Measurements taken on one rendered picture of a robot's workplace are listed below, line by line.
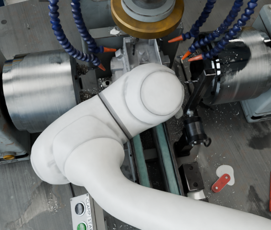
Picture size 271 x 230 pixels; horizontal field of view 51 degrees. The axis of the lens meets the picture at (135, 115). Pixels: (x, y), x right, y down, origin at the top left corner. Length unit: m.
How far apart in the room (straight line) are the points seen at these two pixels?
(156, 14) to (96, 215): 0.52
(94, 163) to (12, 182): 0.73
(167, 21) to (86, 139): 0.38
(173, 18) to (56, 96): 0.38
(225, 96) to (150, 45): 0.29
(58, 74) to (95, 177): 0.46
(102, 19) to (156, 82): 0.63
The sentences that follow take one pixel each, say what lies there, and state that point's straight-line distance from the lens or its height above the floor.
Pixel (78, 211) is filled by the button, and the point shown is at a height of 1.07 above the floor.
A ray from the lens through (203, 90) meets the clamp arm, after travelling 0.81.
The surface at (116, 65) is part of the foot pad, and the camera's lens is 0.93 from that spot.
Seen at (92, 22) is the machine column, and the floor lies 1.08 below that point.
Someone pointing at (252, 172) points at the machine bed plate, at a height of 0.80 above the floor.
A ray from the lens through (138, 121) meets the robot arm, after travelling 0.47.
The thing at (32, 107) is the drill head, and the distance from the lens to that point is 0.84.
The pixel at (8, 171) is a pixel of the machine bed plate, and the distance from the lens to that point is 1.15.
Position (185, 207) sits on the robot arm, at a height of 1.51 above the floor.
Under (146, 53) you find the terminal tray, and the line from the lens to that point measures 0.90.
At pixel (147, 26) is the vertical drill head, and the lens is 0.69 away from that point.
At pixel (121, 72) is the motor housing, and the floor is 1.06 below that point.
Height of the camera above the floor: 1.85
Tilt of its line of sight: 67 degrees down
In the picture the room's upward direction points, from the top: 8 degrees clockwise
